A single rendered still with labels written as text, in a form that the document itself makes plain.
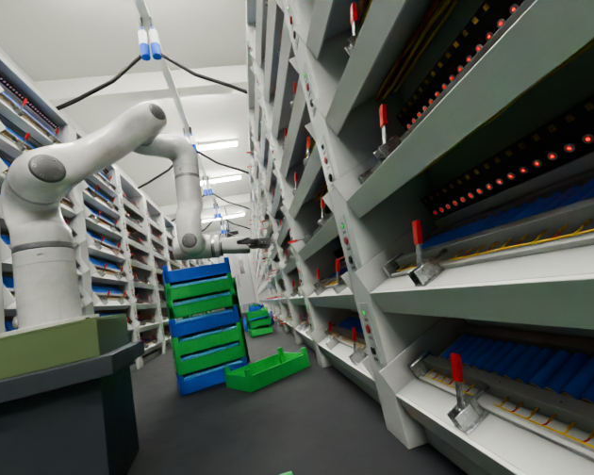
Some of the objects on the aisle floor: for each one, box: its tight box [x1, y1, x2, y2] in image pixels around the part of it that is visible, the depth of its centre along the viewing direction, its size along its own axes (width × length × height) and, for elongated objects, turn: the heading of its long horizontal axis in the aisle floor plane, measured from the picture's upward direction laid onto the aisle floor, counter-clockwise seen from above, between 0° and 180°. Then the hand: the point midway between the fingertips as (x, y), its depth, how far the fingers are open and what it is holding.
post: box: [281, 0, 472, 450], centre depth 76 cm, size 20×9×169 cm, turn 48°
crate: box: [223, 347, 310, 393], centre depth 130 cm, size 30×20×8 cm
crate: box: [175, 356, 248, 397], centre depth 144 cm, size 30×20×8 cm
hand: (264, 243), depth 112 cm, fingers open, 3 cm apart
